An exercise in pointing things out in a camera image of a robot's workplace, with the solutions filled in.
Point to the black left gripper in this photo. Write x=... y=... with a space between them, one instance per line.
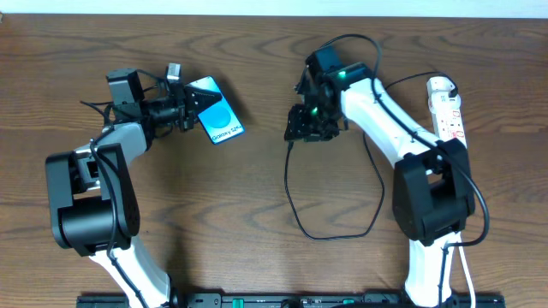
x=188 y=108

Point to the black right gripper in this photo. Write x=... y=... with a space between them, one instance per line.
x=304 y=128

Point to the blue Galaxy smartphone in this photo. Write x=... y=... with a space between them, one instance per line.
x=219 y=121

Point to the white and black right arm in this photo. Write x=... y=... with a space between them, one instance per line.
x=433 y=193

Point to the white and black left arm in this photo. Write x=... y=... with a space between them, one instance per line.
x=93 y=206

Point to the white charger plug adapter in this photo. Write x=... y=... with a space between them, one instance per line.
x=441 y=102

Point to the white power strip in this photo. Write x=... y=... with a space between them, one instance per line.
x=446 y=125

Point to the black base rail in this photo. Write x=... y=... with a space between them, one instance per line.
x=371 y=299

